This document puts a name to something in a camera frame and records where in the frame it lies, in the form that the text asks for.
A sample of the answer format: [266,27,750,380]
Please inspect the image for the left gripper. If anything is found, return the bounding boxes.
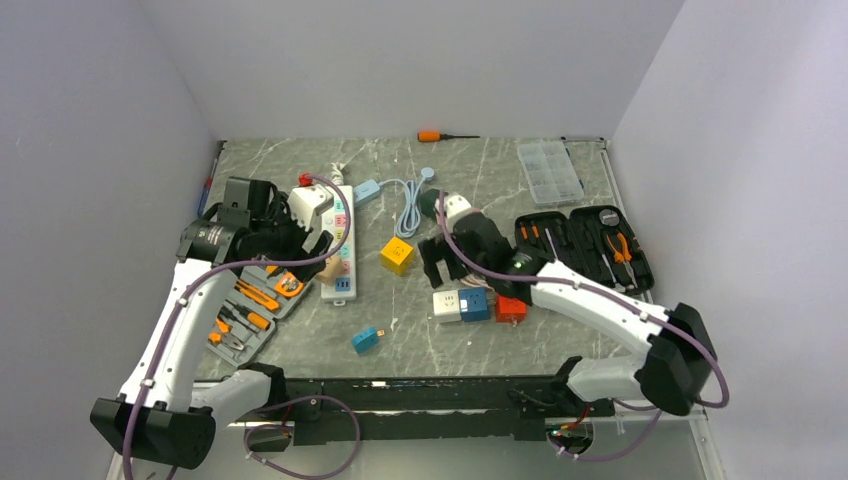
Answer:
[252,193,333,282]

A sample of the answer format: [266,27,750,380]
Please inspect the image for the yellow cube adapter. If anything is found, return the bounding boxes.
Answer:
[380,237,415,276]

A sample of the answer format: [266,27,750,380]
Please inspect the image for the dark blue cube adapter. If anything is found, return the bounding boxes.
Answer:
[458,287,491,323]

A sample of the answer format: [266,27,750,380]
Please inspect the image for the grey tool case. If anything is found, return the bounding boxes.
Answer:
[207,266,311,368]

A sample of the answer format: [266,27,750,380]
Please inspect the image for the white power strip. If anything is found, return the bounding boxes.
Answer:
[319,162,357,306]

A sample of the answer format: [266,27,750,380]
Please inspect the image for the light blue power strip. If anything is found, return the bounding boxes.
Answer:
[352,179,381,208]

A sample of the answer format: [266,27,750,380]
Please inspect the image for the red cube adapter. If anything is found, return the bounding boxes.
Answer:
[494,295,528,325]

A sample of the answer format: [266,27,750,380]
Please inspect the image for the clear plastic organizer box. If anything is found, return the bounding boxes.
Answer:
[517,141,584,206]

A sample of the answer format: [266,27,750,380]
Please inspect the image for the black tool case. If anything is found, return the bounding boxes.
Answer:
[514,205,655,296]

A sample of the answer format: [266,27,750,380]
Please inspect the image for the dark green cube adapter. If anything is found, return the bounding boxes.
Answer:
[417,189,442,220]

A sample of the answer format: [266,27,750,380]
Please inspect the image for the white and blue cube adapter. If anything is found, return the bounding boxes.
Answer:
[432,290,462,324]

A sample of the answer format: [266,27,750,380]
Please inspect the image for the orange cube adapter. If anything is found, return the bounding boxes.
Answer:
[315,255,345,287]

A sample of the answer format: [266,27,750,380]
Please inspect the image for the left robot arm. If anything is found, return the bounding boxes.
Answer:
[90,174,352,478]

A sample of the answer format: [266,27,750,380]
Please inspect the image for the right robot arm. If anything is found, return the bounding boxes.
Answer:
[419,207,730,416]

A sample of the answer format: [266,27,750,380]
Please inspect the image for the blue red pen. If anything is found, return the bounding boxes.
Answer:
[196,159,218,218]

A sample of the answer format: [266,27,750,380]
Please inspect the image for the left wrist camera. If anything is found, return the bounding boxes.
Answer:
[287,185,335,231]

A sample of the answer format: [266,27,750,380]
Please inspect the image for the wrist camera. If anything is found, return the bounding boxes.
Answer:
[436,193,474,220]
[287,185,335,231]

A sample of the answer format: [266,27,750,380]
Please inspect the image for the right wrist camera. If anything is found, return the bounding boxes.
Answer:
[436,193,474,220]

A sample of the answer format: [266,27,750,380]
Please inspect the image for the orange handled screwdriver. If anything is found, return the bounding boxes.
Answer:
[416,131,479,143]

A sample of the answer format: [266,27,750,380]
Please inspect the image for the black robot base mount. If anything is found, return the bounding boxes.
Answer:
[239,375,615,446]

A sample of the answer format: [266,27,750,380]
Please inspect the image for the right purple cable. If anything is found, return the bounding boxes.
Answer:
[433,190,731,464]

